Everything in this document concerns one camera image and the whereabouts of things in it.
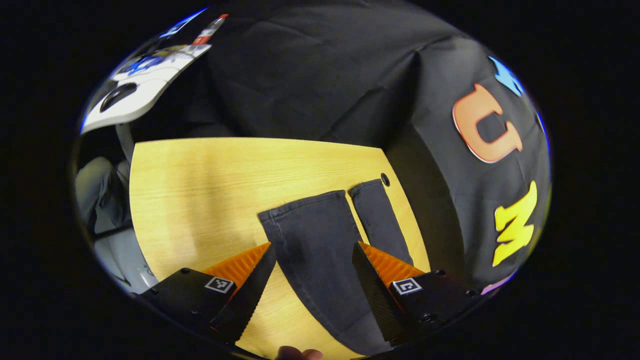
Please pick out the black backdrop cloth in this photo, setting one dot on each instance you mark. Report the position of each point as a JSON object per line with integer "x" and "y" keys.
{"x": 320, "y": 65}

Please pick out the black computer mouse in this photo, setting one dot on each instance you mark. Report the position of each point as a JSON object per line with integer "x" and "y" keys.
{"x": 118, "y": 96}

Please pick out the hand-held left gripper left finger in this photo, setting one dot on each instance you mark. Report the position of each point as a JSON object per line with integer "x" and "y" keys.
{"x": 250, "y": 295}

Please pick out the red label plastic bottle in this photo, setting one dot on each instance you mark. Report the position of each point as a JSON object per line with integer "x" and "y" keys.
{"x": 209, "y": 30}

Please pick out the computer monitor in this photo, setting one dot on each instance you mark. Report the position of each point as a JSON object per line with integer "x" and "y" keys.
{"x": 182, "y": 22}

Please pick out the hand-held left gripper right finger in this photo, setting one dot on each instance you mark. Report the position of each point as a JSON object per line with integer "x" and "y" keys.
{"x": 372, "y": 295}

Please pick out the dark grey jeans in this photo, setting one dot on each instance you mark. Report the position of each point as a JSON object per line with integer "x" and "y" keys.
{"x": 315, "y": 240}

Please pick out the round black table grommet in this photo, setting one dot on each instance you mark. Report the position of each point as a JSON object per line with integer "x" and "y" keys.
{"x": 385, "y": 179}

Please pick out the white side desk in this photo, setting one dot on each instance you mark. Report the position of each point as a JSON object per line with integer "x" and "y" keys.
{"x": 150, "y": 90}

